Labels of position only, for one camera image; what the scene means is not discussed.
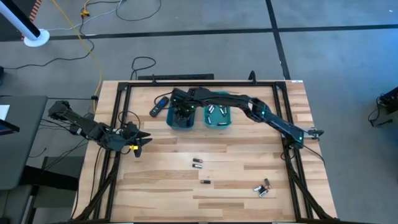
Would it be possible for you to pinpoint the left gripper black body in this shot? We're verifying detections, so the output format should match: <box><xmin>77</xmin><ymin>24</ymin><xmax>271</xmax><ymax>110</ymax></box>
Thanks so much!
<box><xmin>119</xmin><ymin>129</ymin><xmax>137</xmax><ymax>149</ymax></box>

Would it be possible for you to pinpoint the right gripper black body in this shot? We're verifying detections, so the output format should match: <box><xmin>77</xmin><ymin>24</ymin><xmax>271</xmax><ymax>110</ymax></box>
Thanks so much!
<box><xmin>170</xmin><ymin>88</ymin><xmax>197</xmax><ymax>110</ymax></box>

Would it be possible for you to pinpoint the blue plastic bin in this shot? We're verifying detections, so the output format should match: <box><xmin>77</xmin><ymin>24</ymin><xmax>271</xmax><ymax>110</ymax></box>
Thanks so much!
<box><xmin>165</xmin><ymin>91</ymin><xmax>198</xmax><ymax>131</ymax></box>

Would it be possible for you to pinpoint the green plastic bin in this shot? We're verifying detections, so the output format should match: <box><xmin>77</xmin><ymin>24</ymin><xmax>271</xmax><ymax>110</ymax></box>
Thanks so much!
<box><xmin>203</xmin><ymin>90</ymin><xmax>232</xmax><ymax>130</ymax></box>

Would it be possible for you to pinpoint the black remote control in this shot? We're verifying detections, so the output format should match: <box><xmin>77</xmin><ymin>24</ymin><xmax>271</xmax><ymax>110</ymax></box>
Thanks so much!
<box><xmin>149</xmin><ymin>95</ymin><xmax>170</xmax><ymax>118</ymax></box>

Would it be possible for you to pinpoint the black power strip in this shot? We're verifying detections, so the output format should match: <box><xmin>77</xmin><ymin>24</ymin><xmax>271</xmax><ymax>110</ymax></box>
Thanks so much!
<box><xmin>137</xmin><ymin>73</ymin><xmax>215</xmax><ymax>81</ymax></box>

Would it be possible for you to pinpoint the grey desk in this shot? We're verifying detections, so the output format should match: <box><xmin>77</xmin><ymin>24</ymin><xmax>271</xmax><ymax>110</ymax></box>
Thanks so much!
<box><xmin>0</xmin><ymin>95</ymin><xmax>49</xmax><ymax>191</ymax></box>

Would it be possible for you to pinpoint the dark tablet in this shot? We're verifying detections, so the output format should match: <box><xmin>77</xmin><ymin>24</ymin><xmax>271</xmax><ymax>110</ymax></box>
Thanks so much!
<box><xmin>0</xmin><ymin>119</ymin><xmax>21</xmax><ymax>136</ymax></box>

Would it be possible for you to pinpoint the white pole with round base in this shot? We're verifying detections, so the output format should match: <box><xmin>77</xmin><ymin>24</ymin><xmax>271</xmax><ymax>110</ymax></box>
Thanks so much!
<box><xmin>0</xmin><ymin>0</ymin><xmax>50</xmax><ymax>49</ymax></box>

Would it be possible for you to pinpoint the orange black striped board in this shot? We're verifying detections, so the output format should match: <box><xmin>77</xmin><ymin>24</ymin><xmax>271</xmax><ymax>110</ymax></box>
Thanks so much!
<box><xmin>29</xmin><ymin>0</ymin><xmax>43</xmax><ymax>23</ymax></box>

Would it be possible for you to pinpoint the black equipment box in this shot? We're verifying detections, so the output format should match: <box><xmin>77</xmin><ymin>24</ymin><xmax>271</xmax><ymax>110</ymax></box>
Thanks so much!
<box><xmin>369</xmin><ymin>86</ymin><xmax>398</xmax><ymax>128</ymax></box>

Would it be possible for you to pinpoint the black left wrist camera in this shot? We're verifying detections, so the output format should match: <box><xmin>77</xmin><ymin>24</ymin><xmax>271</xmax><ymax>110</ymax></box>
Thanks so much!
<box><xmin>125</xmin><ymin>121</ymin><xmax>140</xmax><ymax>135</ymax></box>

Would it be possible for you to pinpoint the black aluminium table frame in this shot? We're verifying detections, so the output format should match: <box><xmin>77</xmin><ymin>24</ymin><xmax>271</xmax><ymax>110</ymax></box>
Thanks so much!
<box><xmin>74</xmin><ymin>79</ymin><xmax>338</xmax><ymax>224</ymax></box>

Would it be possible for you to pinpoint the black left wrist camera cable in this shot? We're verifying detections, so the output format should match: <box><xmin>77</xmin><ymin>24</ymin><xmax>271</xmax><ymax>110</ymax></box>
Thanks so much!
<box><xmin>116</xmin><ymin>110</ymin><xmax>142</xmax><ymax>156</ymax></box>

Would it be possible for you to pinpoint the yellow cable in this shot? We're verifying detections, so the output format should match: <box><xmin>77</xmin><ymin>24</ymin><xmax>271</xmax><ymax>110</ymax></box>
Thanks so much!
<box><xmin>50</xmin><ymin>0</ymin><xmax>104</xmax><ymax>114</ymax></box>

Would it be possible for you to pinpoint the black floor cable loop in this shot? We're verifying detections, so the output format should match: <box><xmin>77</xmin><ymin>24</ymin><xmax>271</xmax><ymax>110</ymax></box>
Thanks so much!
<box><xmin>114</xmin><ymin>0</ymin><xmax>162</xmax><ymax>22</ymax></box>

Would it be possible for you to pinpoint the long black floor cable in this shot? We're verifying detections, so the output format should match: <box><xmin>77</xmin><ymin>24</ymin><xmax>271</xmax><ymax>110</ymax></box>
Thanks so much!
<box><xmin>0</xmin><ymin>15</ymin><xmax>95</xmax><ymax>71</ymax></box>

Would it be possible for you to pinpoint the white floor cable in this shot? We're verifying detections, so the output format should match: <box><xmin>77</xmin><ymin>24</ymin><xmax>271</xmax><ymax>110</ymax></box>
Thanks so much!
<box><xmin>45</xmin><ymin>0</ymin><xmax>125</xmax><ymax>32</ymax></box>

